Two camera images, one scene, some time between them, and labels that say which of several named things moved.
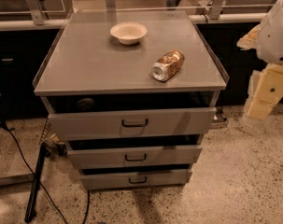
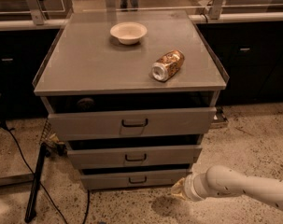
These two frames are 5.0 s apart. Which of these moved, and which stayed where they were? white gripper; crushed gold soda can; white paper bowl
Moved: white gripper
Stayed: crushed gold soda can; white paper bowl
